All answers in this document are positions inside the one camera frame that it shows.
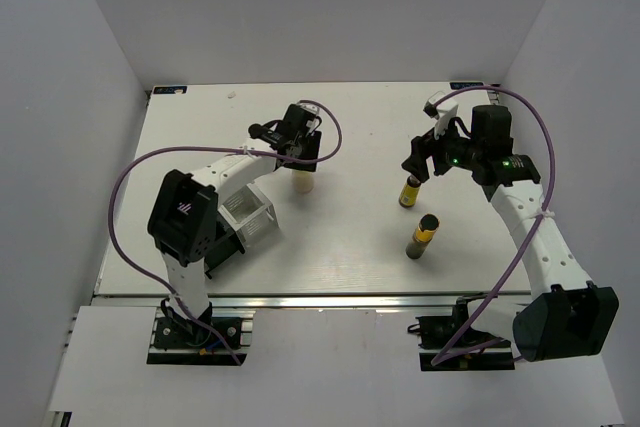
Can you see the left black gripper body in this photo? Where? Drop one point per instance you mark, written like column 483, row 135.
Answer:
column 309, row 146

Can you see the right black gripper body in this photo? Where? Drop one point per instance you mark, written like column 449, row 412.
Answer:
column 452, row 150

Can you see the white bottle yellow lid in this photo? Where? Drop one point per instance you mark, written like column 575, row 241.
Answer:
column 302, row 181

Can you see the yellow label brown bottle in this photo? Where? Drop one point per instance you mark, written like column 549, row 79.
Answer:
column 409, row 193

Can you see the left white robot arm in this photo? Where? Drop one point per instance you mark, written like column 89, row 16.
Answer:
column 184, row 219

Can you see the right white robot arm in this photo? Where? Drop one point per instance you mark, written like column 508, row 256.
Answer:
column 568, row 314

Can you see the yellow band spice bottle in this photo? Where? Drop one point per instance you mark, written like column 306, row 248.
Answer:
column 422, row 236

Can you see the black organizer box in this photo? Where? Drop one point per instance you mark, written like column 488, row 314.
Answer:
column 226, row 244

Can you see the left blue corner sticker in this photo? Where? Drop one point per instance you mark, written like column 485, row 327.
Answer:
column 170, row 90

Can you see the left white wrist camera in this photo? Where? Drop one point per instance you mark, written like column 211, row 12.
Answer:
column 315, row 114

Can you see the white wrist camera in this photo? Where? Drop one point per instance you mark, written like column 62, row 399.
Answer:
column 315, row 114
column 441, row 111

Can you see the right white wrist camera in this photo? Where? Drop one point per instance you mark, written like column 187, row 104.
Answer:
column 441, row 111

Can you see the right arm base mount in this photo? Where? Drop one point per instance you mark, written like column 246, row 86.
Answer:
column 475, row 350

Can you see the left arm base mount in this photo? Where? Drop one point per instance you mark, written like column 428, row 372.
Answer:
column 169, row 344

